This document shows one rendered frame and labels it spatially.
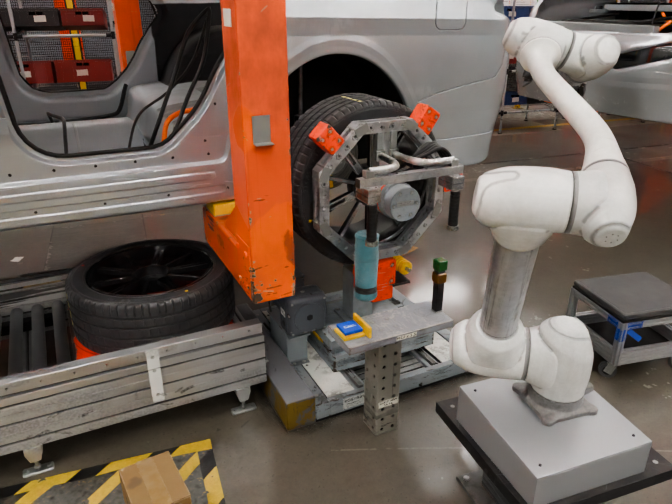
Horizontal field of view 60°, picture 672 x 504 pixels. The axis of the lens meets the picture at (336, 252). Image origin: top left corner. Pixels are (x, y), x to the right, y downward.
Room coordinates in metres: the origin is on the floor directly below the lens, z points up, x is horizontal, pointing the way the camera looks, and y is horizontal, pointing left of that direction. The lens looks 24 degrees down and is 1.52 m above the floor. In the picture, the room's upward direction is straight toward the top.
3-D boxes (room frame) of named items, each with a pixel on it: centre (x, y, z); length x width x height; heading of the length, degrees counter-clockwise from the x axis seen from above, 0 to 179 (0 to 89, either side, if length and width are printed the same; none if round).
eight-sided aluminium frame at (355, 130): (2.13, -0.17, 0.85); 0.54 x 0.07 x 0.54; 116
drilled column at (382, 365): (1.82, -0.17, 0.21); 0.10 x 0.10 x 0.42; 26
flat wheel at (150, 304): (2.18, 0.76, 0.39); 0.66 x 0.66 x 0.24
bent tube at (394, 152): (2.06, -0.31, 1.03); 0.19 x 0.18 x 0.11; 26
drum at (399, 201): (2.06, -0.20, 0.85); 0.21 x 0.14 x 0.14; 26
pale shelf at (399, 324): (1.83, -0.20, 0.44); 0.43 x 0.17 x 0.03; 116
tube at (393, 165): (1.97, -0.14, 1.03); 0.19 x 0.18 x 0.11; 26
